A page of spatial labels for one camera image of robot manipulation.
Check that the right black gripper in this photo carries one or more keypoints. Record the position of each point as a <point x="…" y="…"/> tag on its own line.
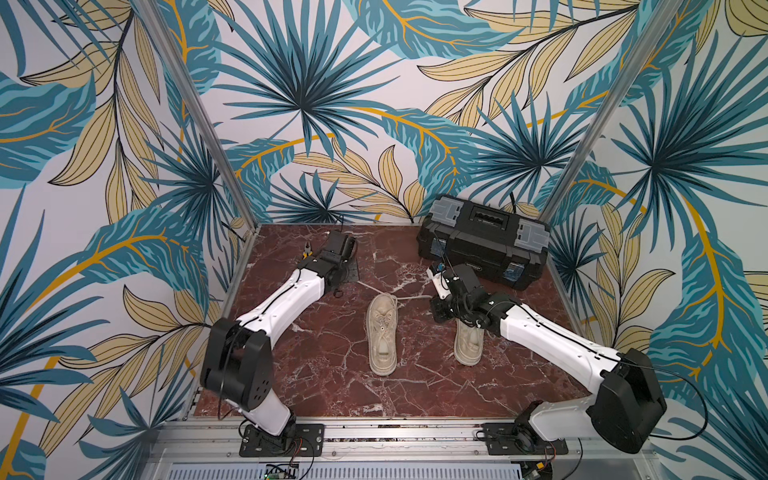
<point x="455" y="285"/>

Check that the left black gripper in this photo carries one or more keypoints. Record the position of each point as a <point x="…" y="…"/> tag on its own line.
<point x="345" y="279"/>

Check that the beige sneaker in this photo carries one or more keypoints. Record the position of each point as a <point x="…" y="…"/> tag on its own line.
<point x="381" y="325"/>
<point x="468" y="344"/>

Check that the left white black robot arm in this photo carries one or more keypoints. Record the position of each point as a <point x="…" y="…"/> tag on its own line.
<point x="238" y="363"/>

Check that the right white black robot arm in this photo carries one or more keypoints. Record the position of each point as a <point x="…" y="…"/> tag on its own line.
<point x="624" y="401"/>

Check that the black grey toolbox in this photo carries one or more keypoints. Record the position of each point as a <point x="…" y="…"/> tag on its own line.
<point x="500" y="246"/>

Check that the yellow handled pliers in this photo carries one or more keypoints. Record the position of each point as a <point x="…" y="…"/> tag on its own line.
<point x="307" y="251"/>

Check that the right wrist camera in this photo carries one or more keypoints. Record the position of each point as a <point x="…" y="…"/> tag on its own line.
<point x="436" y="276"/>

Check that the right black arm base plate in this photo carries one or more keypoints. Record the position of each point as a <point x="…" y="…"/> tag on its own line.
<point x="512" y="439"/>

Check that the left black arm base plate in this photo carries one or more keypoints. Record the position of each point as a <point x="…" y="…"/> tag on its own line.
<point x="297" y="440"/>

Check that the aluminium front rail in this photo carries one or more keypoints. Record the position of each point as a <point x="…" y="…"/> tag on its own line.
<point x="376" y="448"/>

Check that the left aluminium corner post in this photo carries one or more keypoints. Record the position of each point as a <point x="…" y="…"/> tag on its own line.
<point x="163" y="41"/>

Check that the aluminium corner post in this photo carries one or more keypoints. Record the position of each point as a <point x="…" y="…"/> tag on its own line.
<point x="163" y="41"/>
<point x="647" y="40"/>

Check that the right aluminium corner post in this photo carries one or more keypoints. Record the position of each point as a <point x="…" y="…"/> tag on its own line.
<point x="647" y="40"/>

